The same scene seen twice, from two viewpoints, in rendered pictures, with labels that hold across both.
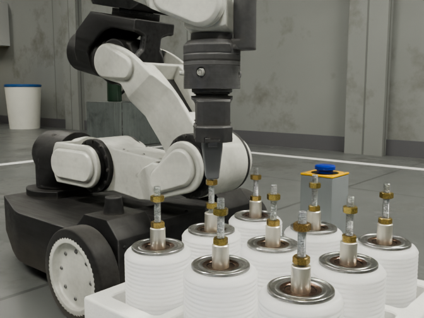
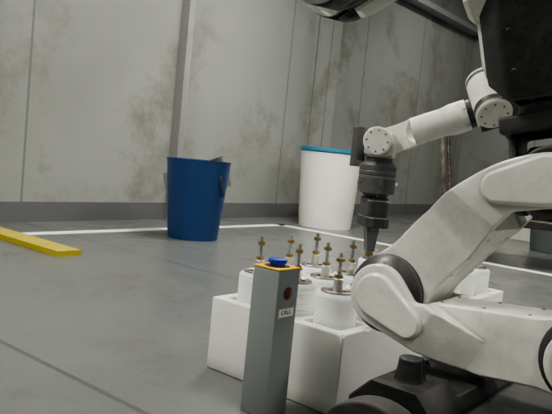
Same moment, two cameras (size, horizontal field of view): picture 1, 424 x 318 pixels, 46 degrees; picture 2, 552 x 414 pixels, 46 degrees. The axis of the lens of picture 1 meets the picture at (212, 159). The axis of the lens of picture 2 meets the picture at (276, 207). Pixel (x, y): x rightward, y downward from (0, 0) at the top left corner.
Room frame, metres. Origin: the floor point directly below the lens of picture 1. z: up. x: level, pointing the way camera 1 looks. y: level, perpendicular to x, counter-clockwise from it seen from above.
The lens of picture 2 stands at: (2.31, -0.29, 0.54)
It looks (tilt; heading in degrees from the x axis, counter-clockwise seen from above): 5 degrees down; 178
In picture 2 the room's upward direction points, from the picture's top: 6 degrees clockwise
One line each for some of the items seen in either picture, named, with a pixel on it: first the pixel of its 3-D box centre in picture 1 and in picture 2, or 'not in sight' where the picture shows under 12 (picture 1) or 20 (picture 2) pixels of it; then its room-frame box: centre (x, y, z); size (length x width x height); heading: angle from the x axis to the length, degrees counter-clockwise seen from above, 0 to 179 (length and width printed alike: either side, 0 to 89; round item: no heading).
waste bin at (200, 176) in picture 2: not in sight; (198, 195); (-1.60, -0.61, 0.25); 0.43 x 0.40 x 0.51; 145
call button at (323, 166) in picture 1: (325, 170); (277, 263); (0.97, -0.22, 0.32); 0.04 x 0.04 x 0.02
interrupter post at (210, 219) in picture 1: (211, 222); not in sight; (0.78, 0.00, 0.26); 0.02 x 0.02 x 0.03
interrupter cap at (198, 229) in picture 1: (211, 229); not in sight; (0.78, 0.00, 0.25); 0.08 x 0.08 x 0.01
